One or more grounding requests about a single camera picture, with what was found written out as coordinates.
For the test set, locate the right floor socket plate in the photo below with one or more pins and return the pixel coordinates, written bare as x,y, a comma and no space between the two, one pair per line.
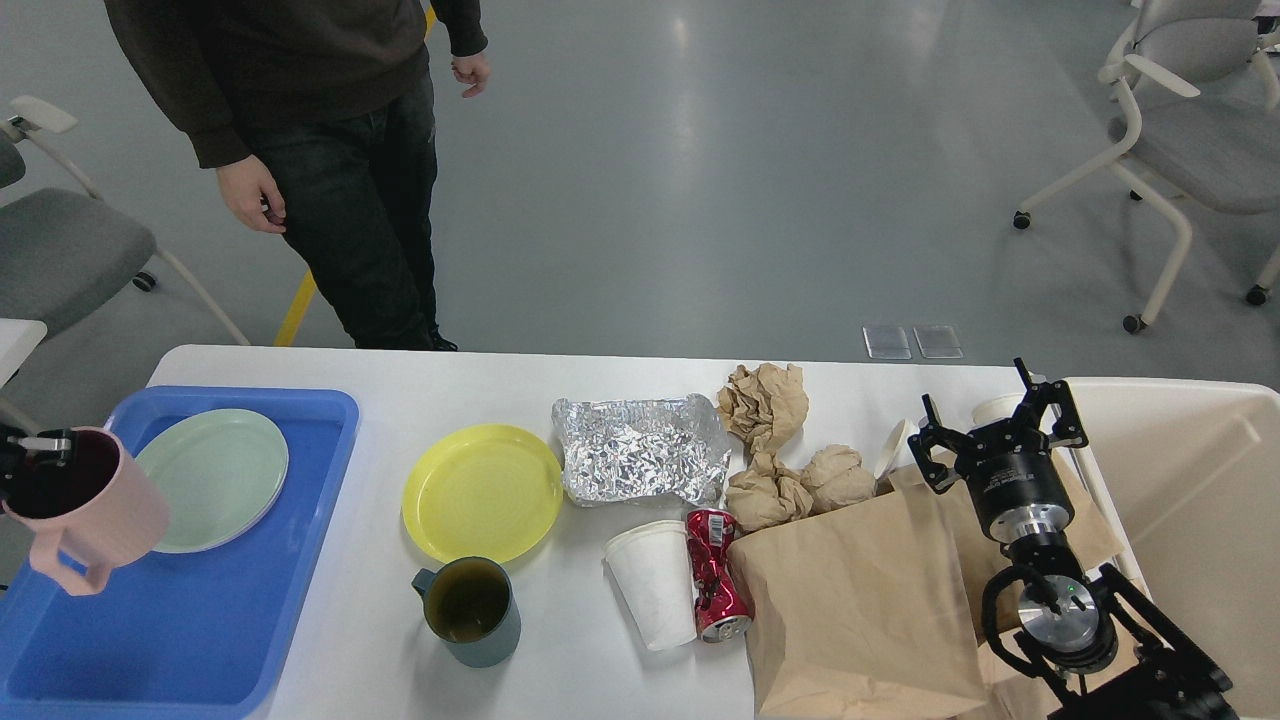
938,341

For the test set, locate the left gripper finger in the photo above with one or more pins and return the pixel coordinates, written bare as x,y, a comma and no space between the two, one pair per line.
20,449

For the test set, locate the grey office chair right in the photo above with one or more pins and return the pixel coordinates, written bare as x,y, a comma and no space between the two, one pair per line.
1198,120

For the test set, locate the person in dark clothes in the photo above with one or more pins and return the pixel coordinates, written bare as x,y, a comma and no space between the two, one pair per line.
317,119

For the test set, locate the grey office chair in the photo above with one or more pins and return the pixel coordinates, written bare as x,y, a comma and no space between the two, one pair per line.
1198,120
66,253

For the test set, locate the white cup behind gripper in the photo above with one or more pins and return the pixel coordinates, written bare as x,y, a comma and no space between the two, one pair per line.
995,409

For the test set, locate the floor socket plate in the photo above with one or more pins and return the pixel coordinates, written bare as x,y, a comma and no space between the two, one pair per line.
887,342
938,341

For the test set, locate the blue plastic tray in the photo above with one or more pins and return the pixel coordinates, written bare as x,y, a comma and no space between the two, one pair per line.
184,635

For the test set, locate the grey office chair left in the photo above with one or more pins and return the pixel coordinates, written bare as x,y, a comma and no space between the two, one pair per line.
66,253

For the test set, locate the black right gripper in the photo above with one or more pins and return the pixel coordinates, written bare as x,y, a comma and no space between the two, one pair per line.
1016,490

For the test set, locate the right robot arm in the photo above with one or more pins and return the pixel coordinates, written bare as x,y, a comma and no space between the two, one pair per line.
1100,645

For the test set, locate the crushed red soda can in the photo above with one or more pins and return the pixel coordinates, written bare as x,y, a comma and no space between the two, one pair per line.
721,611

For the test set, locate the left floor socket plate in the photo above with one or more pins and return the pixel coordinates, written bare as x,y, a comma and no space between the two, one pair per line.
887,342

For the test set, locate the beige plastic bin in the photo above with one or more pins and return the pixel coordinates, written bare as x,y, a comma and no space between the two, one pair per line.
1193,470

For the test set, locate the white paper cup lying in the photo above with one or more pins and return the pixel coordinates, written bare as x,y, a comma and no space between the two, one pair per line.
891,450

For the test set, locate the white side table corner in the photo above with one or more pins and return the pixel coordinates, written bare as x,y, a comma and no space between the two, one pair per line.
19,338

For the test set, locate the dark green mug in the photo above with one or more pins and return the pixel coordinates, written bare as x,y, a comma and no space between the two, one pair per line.
470,605

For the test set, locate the crumpled brown paper top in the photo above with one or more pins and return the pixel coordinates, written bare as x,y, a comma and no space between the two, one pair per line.
765,407

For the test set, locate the crumpled brown paper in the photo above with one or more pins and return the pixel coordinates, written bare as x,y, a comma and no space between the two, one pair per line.
766,494
836,478
765,407

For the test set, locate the crumpled brown paper left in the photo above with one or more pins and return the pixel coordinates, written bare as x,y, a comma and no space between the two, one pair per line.
766,494

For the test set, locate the pale green plate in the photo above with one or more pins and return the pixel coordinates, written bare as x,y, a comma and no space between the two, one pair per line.
220,472

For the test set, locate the large brown paper bag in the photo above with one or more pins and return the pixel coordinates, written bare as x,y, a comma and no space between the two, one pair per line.
860,613

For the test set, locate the crumpled brown paper right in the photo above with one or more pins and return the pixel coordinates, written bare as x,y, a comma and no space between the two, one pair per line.
836,478

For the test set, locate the pink ribbed mug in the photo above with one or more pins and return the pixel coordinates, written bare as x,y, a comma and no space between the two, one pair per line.
89,518

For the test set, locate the yellow plastic plate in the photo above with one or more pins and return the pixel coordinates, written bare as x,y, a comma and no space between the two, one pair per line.
490,490

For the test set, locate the crumpled aluminium foil sheet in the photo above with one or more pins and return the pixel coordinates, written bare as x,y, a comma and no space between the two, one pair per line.
672,450

